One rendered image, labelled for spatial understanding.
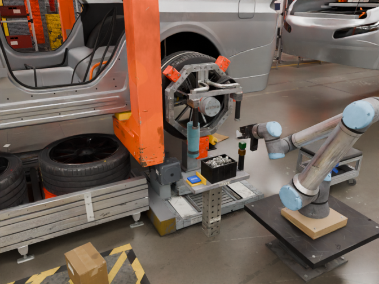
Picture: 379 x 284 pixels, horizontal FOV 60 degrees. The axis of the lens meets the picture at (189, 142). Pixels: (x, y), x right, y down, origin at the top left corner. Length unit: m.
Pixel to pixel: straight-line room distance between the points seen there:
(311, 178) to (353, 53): 2.91
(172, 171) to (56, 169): 0.81
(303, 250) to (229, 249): 0.57
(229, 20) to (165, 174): 1.35
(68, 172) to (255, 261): 1.36
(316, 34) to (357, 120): 3.23
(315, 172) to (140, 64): 1.13
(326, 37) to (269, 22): 1.65
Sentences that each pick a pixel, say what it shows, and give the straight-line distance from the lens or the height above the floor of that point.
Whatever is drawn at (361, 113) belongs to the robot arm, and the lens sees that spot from 1.59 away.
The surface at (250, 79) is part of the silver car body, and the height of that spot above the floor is 0.87.
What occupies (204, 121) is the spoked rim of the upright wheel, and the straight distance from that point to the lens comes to 2.61.
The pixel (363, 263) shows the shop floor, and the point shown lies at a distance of 2.49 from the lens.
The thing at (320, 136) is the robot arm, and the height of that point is 0.86.
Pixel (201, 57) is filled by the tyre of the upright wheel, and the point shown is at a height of 1.16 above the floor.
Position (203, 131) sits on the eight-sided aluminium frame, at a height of 0.62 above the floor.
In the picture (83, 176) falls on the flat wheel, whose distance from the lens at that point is 2.34.
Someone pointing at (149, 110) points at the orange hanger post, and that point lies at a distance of 2.07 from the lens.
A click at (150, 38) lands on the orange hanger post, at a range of 1.99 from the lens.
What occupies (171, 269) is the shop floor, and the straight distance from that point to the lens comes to 2.20.
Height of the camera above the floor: 1.55
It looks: 24 degrees down
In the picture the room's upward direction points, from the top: straight up
